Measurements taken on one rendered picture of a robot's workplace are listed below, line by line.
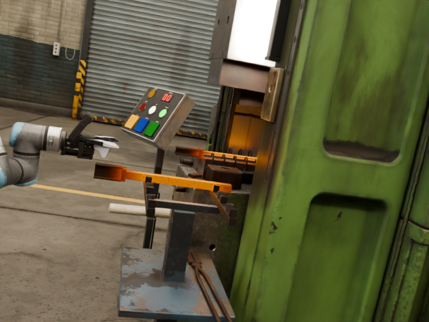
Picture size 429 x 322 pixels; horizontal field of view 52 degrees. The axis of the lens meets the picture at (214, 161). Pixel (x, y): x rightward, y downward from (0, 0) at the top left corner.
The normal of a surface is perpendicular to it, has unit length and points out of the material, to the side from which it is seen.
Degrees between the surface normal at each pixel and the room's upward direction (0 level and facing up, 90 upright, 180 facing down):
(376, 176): 90
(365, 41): 89
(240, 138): 90
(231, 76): 90
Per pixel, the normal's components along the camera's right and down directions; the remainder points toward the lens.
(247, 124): 0.23, 0.21
